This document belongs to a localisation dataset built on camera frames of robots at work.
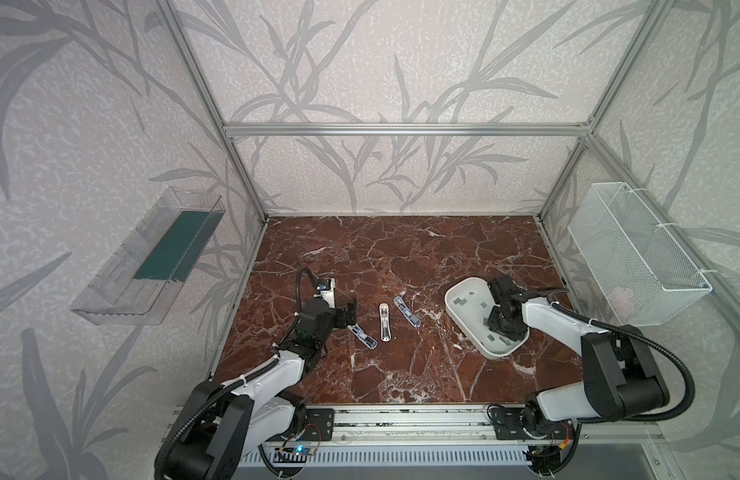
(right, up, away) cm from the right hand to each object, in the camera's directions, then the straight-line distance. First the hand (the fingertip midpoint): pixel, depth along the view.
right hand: (498, 319), depth 92 cm
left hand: (-47, +10, -3) cm, 48 cm away
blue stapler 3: (-27, 0, 0) cm, 27 cm away
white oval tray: (-8, +5, +5) cm, 10 cm away
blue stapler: (-43, -3, -3) cm, 43 cm away
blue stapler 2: (-35, -3, -3) cm, 35 cm away
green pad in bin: (-81, +23, -25) cm, 88 cm away
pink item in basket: (+24, +10, -19) cm, 32 cm away
